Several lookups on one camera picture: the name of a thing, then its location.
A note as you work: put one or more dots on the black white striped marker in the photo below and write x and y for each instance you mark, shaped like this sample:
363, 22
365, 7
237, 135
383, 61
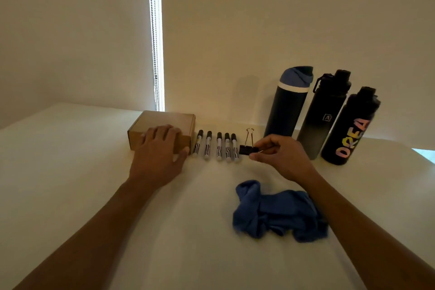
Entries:
197, 145
207, 145
235, 148
227, 148

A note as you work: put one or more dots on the person's right hand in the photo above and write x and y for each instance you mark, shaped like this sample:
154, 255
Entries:
289, 160

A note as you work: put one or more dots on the blue cloth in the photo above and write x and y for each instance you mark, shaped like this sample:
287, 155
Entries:
278, 211

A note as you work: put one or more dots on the brown paper box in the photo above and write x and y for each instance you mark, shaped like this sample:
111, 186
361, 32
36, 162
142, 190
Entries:
163, 118

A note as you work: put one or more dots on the barcode label black marker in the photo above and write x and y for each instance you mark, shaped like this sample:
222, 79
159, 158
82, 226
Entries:
219, 147

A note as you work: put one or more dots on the black grey gradient bottle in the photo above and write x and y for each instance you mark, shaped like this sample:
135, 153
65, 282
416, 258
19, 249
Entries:
323, 120

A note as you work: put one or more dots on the person's left hand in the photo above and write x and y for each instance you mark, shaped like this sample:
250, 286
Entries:
154, 160

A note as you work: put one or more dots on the navy bottle with blue lid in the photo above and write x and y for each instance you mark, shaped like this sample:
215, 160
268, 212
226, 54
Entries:
285, 109

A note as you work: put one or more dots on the person's left forearm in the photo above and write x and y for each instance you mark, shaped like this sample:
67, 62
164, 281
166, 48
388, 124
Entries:
81, 249

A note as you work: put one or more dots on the person's right forearm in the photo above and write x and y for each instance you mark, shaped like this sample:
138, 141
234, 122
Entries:
374, 232

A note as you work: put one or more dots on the black binder clip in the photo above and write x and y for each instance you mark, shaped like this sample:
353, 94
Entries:
244, 150

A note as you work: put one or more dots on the bright side window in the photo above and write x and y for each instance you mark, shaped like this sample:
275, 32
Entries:
426, 155

